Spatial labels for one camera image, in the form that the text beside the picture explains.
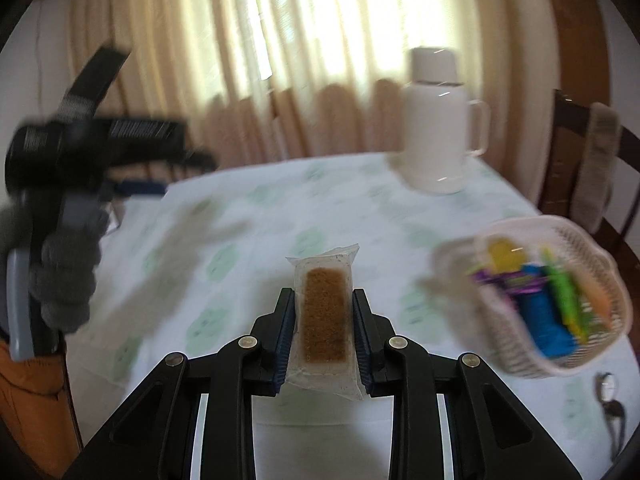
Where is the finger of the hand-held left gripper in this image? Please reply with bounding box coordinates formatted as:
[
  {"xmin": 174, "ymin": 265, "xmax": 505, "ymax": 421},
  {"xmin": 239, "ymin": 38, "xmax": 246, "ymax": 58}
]
[
  {"xmin": 165, "ymin": 147, "xmax": 218, "ymax": 173},
  {"xmin": 114, "ymin": 180, "xmax": 168, "ymax": 198}
]

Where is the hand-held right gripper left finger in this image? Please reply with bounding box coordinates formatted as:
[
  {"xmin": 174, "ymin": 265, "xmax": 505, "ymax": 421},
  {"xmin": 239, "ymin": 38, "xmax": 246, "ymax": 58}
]
[{"xmin": 62, "ymin": 287, "xmax": 297, "ymax": 480}]

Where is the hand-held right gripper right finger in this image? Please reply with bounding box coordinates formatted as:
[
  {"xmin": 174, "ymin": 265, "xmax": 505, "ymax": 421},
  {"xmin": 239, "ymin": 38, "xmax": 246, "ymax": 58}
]
[{"xmin": 351, "ymin": 288, "xmax": 583, "ymax": 480}]

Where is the clear-wrapped brown cake bar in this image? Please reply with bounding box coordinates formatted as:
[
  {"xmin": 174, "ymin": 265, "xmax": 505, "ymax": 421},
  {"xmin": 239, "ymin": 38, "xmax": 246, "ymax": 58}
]
[{"xmin": 285, "ymin": 242, "xmax": 365, "ymax": 402}]

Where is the cream plastic basket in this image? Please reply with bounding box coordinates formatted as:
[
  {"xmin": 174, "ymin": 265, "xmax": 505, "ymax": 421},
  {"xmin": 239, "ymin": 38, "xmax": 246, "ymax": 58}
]
[{"xmin": 422, "ymin": 215, "xmax": 633, "ymax": 378}]

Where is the yellow jelly cup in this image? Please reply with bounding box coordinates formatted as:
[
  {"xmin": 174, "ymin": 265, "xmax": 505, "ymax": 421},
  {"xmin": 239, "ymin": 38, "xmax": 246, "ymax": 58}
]
[{"xmin": 487, "ymin": 240, "xmax": 526, "ymax": 273}]

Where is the purple candy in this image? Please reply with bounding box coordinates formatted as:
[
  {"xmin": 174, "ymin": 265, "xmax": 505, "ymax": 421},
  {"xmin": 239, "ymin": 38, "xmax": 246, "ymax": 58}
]
[{"xmin": 470, "ymin": 265, "xmax": 548, "ymax": 296}]

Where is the bright blue snack packet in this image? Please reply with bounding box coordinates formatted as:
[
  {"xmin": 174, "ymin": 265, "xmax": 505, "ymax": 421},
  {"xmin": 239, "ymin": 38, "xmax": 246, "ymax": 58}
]
[{"xmin": 515, "ymin": 265, "xmax": 578, "ymax": 358}]

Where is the green snack packet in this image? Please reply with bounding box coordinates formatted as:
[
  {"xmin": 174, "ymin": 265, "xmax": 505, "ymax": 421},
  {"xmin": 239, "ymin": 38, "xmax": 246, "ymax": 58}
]
[{"xmin": 540, "ymin": 245, "xmax": 591, "ymax": 338}]

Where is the person's left forearm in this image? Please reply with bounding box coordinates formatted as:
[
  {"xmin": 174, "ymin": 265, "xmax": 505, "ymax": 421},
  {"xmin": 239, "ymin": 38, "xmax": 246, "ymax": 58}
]
[{"xmin": 0, "ymin": 332, "xmax": 83, "ymax": 480}]

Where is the person's left hand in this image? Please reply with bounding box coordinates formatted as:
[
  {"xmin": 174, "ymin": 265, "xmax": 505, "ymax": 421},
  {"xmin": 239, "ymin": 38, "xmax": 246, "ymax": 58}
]
[{"xmin": 30, "ymin": 211, "xmax": 110, "ymax": 333}]

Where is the white tablecloth green cloud print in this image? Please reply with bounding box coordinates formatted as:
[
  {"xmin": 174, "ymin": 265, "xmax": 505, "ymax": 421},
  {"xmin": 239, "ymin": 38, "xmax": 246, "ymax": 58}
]
[{"xmin": 62, "ymin": 152, "xmax": 640, "ymax": 480}]

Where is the beige patterned curtain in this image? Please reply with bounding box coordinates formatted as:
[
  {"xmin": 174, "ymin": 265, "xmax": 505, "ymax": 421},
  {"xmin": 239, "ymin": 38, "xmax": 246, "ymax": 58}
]
[{"xmin": 65, "ymin": 0, "xmax": 556, "ymax": 171}]

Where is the white thermos jug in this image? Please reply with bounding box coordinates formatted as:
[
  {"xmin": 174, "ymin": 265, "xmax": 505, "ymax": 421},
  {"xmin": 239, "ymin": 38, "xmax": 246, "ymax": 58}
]
[{"xmin": 400, "ymin": 46, "xmax": 492, "ymax": 196}]

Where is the dark wooden chair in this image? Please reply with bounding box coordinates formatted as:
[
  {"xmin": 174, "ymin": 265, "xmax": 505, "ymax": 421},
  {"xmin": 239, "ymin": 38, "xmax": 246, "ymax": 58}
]
[{"xmin": 537, "ymin": 87, "xmax": 640, "ymax": 266}]

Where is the grey furry chair cushion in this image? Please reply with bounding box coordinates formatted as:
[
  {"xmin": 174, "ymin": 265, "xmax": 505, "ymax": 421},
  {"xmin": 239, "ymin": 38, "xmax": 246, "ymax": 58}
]
[{"xmin": 570, "ymin": 102, "xmax": 623, "ymax": 233}]

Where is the brown wooden door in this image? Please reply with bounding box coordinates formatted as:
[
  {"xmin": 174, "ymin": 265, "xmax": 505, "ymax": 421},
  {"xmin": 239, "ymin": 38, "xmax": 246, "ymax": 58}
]
[{"xmin": 542, "ymin": 0, "xmax": 613, "ymax": 106}]

